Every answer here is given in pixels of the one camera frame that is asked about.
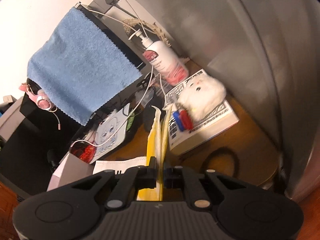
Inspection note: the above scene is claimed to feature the white yellow shopping bag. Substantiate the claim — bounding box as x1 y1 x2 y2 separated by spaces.
137 104 173 201

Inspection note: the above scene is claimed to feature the black hair tie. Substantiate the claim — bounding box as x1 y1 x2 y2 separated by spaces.
201 147 241 178

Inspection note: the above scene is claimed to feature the red marker pen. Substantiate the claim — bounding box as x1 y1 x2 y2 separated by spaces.
180 109 193 130

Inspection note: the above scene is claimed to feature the anime print mouse pad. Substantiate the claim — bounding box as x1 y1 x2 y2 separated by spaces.
92 103 130 161

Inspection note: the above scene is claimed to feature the blue marker pen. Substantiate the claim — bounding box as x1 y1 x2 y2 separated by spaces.
172 111 184 132

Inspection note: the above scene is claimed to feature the white cardboard box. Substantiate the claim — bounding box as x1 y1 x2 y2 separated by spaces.
47 153 94 191

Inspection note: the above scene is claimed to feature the black computer monitor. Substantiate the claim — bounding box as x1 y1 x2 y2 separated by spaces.
19 2 147 140

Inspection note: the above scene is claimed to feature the pink lotion pump bottle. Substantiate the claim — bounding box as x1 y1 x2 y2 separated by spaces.
129 29 189 86

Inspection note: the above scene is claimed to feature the pink headset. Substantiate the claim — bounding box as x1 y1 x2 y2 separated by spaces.
19 79 61 130

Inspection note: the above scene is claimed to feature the blue towel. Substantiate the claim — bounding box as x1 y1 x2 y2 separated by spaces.
26 6 143 127

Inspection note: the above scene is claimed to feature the white charging cable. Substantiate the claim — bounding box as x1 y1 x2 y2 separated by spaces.
71 2 166 149

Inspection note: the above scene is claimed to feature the round rope framed mirror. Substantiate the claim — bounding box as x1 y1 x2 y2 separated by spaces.
123 18 171 47

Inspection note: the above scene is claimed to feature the wall power socket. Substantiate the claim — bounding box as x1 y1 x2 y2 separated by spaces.
88 0 120 17

